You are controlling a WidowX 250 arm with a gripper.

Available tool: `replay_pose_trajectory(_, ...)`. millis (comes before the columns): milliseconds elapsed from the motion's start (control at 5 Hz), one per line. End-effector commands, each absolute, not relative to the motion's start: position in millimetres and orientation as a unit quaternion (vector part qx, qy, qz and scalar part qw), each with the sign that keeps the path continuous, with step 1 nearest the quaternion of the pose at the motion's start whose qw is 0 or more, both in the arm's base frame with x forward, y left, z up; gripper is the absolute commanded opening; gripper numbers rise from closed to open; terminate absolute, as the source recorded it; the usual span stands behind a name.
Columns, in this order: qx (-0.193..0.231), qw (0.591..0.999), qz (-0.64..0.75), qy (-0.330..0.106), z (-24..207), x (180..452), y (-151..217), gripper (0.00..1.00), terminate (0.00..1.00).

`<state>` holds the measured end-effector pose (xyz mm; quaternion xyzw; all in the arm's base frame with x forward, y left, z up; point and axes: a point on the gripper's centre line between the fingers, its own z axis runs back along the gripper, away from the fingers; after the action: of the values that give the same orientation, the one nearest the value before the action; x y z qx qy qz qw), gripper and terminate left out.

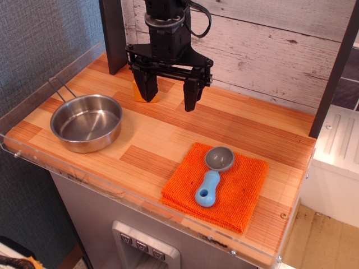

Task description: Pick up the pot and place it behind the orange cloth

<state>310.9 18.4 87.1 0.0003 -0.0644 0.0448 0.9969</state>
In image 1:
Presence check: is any grey toy fridge front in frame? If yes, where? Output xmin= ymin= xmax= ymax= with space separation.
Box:
xmin=51 ymin=173 xmax=253 ymax=268

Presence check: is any silver dispenser button panel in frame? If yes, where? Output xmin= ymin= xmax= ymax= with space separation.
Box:
xmin=112 ymin=220 xmax=181 ymax=268

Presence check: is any dark right vertical post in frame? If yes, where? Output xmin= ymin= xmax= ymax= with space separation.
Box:
xmin=309 ymin=1 xmax=358 ymax=138

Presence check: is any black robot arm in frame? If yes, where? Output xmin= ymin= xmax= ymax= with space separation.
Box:
xmin=126 ymin=1 xmax=213 ymax=112

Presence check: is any dark left vertical post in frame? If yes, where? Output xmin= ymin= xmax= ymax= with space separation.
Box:
xmin=99 ymin=0 xmax=128 ymax=75

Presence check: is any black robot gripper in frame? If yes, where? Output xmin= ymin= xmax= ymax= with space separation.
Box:
xmin=126 ymin=25 xmax=213 ymax=112

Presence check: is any clear acrylic table guard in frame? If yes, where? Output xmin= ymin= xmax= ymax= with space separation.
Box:
xmin=1 ymin=43 xmax=315 ymax=268

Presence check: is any yellow cheese wedge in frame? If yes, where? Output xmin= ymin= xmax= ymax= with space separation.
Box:
xmin=132 ymin=80 xmax=158 ymax=103

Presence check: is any white radiator cabinet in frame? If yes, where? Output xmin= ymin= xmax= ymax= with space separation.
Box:
xmin=300 ymin=105 xmax=358 ymax=226

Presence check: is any dark vertical post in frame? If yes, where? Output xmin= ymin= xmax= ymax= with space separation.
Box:
xmin=99 ymin=0 xmax=128 ymax=75
xmin=309 ymin=1 xmax=358 ymax=138

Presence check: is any orange folded cloth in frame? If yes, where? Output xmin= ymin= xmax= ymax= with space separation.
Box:
xmin=162 ymin=142 xmax=269 ymax=234

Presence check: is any stainless steel pot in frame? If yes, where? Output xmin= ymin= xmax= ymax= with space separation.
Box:
xmin=50 ymin=94 xmax=123 ymax=154

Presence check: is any blue and grey scoop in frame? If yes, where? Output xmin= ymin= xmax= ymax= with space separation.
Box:
xmin=195 ymin=146 xmax=234 ymax=207

